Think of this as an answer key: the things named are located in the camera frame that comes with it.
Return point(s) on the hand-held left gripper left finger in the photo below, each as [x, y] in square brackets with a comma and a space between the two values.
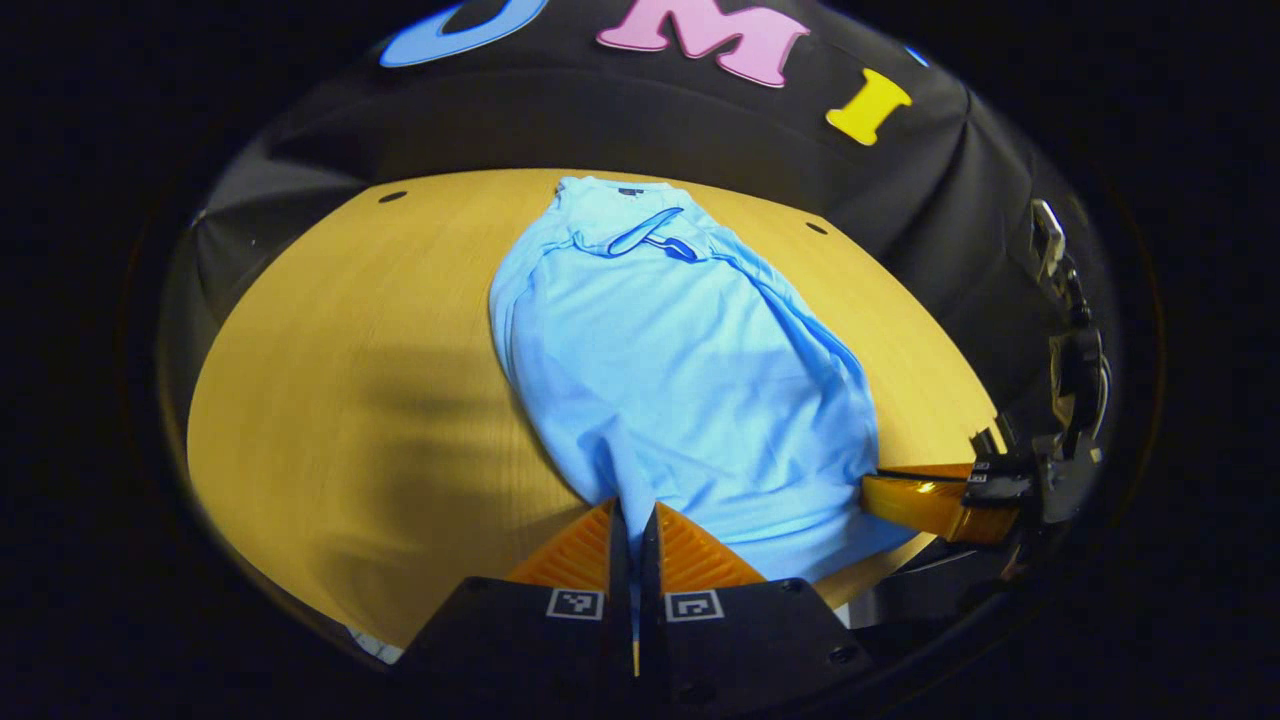
[618, 550]

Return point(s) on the light blue T-shirt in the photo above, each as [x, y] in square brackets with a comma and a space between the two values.
[680, 380]

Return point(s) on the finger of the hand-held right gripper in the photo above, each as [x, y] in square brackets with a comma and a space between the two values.
[930, 505]
[940, 585]

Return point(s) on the black backdrop cloth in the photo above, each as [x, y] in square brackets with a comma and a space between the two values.
[560, 120]

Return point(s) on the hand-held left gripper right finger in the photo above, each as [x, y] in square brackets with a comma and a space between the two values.
[650, 550]

